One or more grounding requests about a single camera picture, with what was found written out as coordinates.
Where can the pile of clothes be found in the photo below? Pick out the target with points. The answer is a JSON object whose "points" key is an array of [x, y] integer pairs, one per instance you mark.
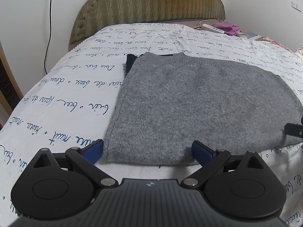
{"points": [[299, 53]]}

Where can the floral patterned cloth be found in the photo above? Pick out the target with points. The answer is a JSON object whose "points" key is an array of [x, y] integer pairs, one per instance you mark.
{"points": [[267, 39]]}

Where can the wooden bedside furniture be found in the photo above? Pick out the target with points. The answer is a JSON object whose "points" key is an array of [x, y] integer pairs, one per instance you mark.
{"points": [[10, 91]]}

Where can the white script-print bed sheet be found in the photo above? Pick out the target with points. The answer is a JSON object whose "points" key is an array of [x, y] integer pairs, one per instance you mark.
{"points": [[72, 105]]}

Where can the olive upholstered headboard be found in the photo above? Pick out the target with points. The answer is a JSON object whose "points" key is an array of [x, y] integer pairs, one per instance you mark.
{"points": [[95, 15]]}

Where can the white power strip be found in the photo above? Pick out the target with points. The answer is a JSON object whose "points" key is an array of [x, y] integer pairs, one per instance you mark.
{"points": [[212, 29]]}

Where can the grey sweater navy sleeves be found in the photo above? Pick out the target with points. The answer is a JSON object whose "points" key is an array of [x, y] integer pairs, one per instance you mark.
{"points": [[169, 101]]}

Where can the purple cloth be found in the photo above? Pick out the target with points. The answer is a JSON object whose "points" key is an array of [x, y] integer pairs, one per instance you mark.
{"points": [[228, 28]]}

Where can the white light switch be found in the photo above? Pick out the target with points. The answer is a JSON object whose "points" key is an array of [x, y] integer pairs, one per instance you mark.
{"points": [[295, 6]]}

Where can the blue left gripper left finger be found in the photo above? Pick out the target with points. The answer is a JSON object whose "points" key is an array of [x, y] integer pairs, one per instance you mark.
{"points": [[94, 151]]}

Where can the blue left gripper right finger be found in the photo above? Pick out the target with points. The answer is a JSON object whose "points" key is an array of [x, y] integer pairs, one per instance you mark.
{"points": [[202, 153]]}

